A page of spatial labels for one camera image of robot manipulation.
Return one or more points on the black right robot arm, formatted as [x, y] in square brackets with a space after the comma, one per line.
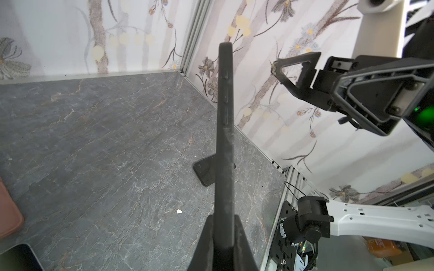
[412, 225]

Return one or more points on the pink phone case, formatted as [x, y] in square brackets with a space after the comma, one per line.
[11, 217]

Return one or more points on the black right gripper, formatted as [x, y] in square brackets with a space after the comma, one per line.
[346, 78]

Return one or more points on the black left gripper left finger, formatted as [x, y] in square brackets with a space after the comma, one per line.
[202, 259]

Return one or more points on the phone with black screen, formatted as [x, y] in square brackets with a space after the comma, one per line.
[20, 258]

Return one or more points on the aluminium corner frame post right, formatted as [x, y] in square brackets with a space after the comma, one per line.
[197, 24]

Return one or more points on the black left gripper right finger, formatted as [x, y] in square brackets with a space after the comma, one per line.
[243, 256]

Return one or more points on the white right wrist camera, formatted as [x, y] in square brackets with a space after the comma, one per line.
[382, 28]

